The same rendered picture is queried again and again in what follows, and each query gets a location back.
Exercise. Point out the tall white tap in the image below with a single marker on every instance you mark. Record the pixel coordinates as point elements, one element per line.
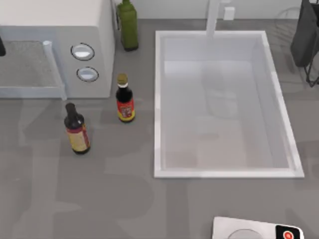
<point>213,17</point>

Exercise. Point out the dark bottle with tan label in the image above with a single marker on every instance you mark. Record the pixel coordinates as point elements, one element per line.
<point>77,132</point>

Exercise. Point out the dark bottle with red label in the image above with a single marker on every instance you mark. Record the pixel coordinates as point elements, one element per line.
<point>125,102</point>

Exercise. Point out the white sink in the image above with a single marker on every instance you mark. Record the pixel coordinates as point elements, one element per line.
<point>219,104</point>

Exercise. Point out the white wall socket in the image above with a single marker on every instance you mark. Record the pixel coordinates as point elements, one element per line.
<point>229,13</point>

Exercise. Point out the round microwave knob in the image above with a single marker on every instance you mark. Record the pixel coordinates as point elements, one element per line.
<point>87,74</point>
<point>82,51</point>

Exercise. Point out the white kitchen scale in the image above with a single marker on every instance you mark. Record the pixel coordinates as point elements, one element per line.
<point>251,229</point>

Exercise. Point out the pale microwave oven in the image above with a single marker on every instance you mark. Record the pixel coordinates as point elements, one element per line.
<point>82,30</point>

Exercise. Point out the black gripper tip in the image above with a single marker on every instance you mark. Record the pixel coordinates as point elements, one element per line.
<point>2,47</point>

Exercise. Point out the green bottle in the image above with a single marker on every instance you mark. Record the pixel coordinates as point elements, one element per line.
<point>128,27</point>

